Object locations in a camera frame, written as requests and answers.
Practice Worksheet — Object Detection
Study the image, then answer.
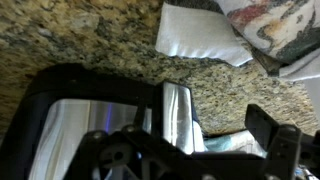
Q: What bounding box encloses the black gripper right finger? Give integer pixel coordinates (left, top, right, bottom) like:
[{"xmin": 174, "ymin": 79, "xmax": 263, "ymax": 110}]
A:
[{"xmin": 245, "ymin": 104, "xmax": 320, "ymax": 180}]

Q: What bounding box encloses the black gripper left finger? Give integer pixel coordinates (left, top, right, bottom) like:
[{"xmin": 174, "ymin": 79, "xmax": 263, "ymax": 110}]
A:
[{"xmin": 63, "ymin": 126, "xmax": 200, "ymax": 180}]

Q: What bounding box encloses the black steel air fryer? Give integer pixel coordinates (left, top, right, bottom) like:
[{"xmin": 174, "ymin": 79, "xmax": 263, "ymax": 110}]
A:
[{"xmin": 0, "ymin": 64, "xmax": 195, "ymax": 180}]

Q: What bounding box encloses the crumpled plastic bag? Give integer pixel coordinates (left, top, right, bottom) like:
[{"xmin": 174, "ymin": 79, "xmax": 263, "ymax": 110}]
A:
[{"xmin": 194, "ymin": 122, "xmax": 266, "ymax": 157}]

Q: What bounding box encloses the crumpled patterned cloth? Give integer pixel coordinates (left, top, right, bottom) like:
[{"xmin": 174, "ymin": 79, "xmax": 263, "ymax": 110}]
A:
[{"xmin": 155, "ymin": 0, "xmax": 320, "ymax": 81}]

